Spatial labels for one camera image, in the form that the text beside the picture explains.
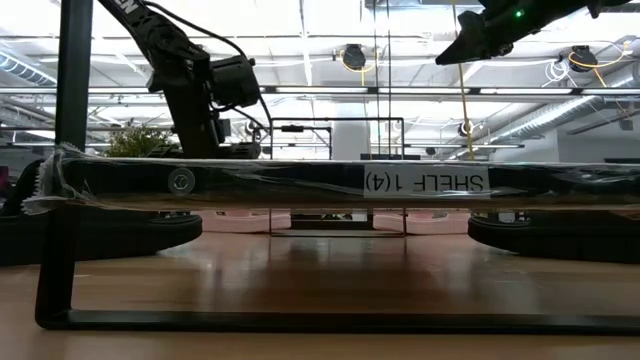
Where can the black slide sandal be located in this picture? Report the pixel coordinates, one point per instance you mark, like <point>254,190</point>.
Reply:
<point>550,240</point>
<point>125,240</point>

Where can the black metal shelf frame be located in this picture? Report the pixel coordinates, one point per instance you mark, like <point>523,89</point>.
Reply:
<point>72,75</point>

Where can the silver ventilation duct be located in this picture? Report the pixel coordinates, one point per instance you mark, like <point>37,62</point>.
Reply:
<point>550,116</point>

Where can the green artificial plant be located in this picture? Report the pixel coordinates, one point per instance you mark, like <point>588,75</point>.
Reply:
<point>137,142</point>

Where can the white paper shelf label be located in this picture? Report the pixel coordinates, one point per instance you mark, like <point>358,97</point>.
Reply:
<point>425,181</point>

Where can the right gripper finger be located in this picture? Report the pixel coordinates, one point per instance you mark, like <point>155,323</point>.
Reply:
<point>475,42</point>

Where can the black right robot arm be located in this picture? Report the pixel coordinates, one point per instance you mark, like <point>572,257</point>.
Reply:
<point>575,10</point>

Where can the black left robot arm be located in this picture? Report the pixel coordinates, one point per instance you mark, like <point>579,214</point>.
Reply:
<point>185,75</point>

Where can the grey hex bolt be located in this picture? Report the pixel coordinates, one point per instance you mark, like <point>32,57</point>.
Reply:
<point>181,181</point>

